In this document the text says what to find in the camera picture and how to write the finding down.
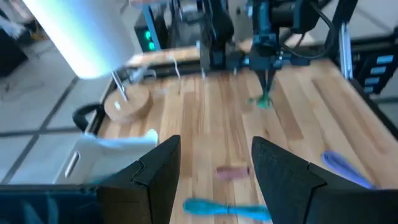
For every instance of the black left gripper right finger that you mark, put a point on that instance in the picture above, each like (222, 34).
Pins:
(286, 186)

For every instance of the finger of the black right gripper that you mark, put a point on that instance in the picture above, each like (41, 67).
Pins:
(271, 82)
(264, 82)

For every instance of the white plastic bin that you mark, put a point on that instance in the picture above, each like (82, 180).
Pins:
(102, 155)

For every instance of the black box green lights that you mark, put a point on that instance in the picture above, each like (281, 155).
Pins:
(149, 37)

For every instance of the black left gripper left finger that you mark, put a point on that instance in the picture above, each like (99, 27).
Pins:
(155, 180)

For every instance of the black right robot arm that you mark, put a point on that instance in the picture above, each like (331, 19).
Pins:
(220, 31)

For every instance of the white shade wooden base lamp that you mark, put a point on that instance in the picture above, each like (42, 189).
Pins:
(87, 40)

